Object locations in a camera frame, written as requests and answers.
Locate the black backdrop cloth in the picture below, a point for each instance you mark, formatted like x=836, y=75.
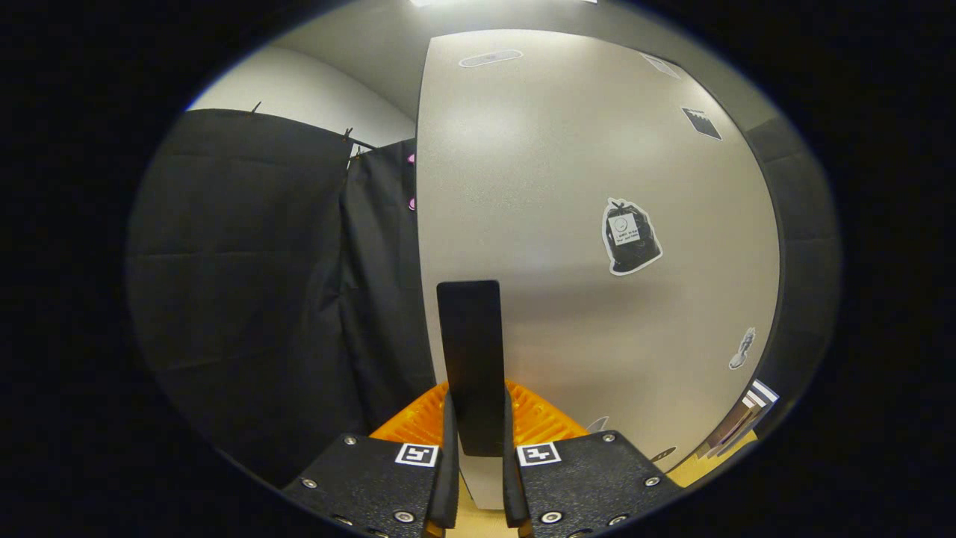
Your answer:
x=246, y=299

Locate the beige cabinet door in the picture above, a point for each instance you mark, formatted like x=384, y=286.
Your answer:
x=560, y=187

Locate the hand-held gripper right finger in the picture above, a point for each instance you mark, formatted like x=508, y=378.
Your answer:
x=512, y=478

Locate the white book with dark spine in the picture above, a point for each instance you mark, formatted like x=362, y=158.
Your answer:
x=750, y=407

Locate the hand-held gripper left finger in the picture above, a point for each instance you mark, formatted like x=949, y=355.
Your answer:
x=450, y=478

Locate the large ceiling light panel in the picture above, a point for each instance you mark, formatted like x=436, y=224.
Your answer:
x=429, y=1

